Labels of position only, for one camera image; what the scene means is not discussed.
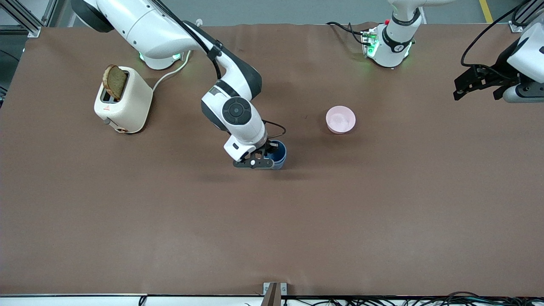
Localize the paper table cover sheet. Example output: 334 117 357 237
0 21 544 297

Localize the pink plastic bowl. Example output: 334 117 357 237
326 106 356 134

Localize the metal base connector panel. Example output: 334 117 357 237
361 28 380 58

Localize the cream white toaster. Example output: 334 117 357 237
94 66 153 134

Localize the brown bread slice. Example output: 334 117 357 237
102 65 128 101

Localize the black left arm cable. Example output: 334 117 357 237
461 0 527 68

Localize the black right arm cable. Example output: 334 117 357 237
151 0 286 139

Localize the white toaster power cable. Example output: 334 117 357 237
152 19 203 92

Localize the grey metal table bracket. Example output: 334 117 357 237
263 282 288 306

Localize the black arm base cable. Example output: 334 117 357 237
326 21 367 45

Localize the white table edge rail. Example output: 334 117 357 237
0 294 147 306

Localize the aluminium frame profile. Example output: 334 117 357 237
0 0 58 38

